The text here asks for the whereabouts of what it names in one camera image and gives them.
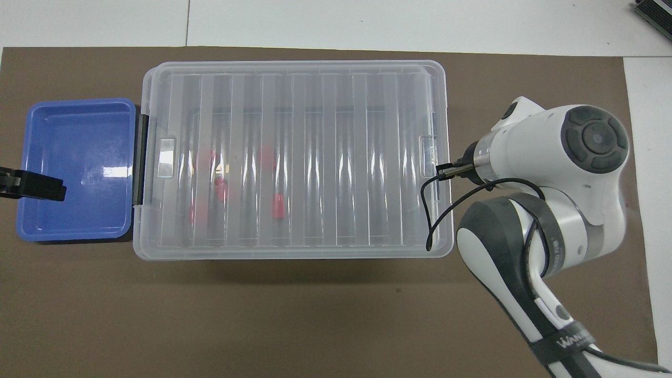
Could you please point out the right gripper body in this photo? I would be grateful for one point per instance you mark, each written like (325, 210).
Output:
(469, 156)

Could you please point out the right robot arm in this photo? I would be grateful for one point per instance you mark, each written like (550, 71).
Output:
(546, 152)

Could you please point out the clear plastic storage box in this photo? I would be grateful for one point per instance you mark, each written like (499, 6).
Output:
(315, 71)
(336, 236)

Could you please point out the red block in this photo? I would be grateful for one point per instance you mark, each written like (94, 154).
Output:
(197, 213)
(221, 190)

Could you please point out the dark grey device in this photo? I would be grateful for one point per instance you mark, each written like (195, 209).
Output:
(655, 11)

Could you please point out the blue plastic tray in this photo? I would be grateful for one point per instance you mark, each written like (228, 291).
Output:
(79, 157)

